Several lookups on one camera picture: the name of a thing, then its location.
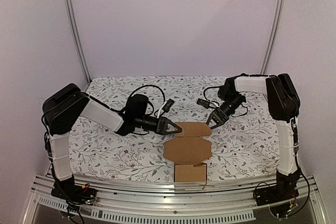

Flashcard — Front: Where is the left aluminium frame post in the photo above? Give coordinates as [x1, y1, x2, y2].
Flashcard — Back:
[64, 0, 92, 84]

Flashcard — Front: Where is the floral patterned table mat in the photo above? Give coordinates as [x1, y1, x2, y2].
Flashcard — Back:
[54, 76, 280, 183]

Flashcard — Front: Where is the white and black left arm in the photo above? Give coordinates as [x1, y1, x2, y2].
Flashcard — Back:
[41, 83, 182, 205]

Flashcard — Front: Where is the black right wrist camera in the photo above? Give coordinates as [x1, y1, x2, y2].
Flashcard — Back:
[196, 98, 219, 109]

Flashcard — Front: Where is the aluminium front rail base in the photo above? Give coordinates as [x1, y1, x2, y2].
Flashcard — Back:
[23, 175, 329, 223]

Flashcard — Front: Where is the right aluminium frame post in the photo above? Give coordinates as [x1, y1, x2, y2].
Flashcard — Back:
[260, 0, 285, 75]

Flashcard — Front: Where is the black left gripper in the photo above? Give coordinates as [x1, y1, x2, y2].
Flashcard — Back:
[134, 115, 182, 135]

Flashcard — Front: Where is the aluminium frame post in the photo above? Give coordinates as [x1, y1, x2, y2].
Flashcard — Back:
[64, 0, 92, 84]
[260, 0, 285, 75]

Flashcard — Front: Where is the brown cardboard box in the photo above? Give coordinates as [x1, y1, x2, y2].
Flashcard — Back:
[163, 122, 212, 183]

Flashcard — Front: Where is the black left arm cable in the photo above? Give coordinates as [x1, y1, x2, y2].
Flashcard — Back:
[130, 84, 167, 106]

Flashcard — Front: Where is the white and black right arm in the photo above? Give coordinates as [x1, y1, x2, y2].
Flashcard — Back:
[206, 73, 301, 206]

